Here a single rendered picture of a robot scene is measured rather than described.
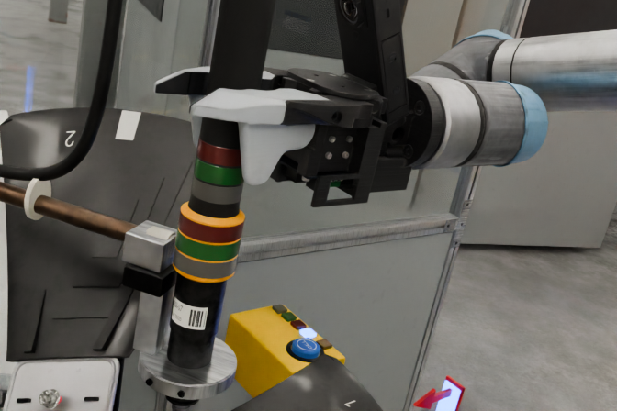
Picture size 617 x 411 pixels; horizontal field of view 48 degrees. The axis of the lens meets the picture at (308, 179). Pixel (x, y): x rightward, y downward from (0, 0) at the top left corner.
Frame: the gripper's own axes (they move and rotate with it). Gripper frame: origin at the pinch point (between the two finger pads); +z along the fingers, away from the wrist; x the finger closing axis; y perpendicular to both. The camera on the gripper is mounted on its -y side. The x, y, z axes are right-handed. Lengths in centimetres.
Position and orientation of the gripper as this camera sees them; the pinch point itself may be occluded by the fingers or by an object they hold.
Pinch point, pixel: (193, 86)
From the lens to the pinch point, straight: 43.4
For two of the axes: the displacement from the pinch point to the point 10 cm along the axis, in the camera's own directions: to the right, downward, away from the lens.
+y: -2.0, 9.3, 3.1
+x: -6.0, -3.7, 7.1
